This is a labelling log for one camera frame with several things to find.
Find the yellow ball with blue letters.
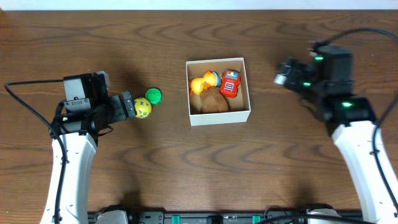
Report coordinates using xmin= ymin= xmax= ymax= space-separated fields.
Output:
xmin=134 ymin=98 xmax=152 ymax=119

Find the red toy car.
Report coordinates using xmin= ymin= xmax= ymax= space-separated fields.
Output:
xmin=220 ymin=70 xmax=241 ymax=98

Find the orange rubber duck toy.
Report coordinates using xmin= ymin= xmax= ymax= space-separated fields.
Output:
xmin=188 ymin=70 xmax=221 ymax=96

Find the brown plush toy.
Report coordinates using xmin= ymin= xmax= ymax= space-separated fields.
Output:
xmin=200 ymin=87 xmax=229 ymax=113

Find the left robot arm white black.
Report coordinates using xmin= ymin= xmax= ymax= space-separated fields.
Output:
xmin=41 ymin=71 xmax=136 ymax=223

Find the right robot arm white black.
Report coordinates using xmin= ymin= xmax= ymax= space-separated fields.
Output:
xmin=274 ymin=45 xmax=397 ymax=223

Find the green lattice plastic ball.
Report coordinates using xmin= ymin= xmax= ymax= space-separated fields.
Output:
xmin=146 ymin=88 xmax=162 ymax=105

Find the white cardboard box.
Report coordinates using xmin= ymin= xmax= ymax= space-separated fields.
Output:
xmin=185 ymin=57 xmax=251 ymax=126

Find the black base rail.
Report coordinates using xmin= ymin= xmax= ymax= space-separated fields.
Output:
xmin=88 ymin=203 xmax=368 ymax=224

